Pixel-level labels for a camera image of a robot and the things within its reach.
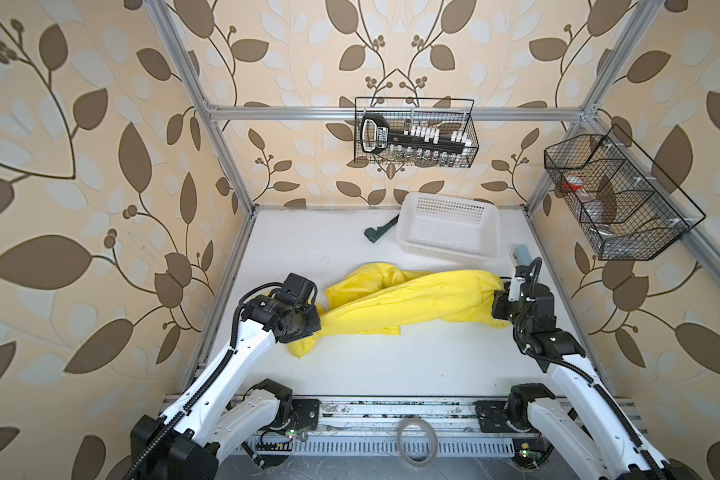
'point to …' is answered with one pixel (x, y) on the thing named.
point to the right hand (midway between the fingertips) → (502, 296)
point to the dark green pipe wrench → (372, 234)
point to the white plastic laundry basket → (449, 227)
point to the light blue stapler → (521, 256)
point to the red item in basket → (570, 187)
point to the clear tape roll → (433, 441)
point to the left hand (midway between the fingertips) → (315, 322)
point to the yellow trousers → (381, 299)
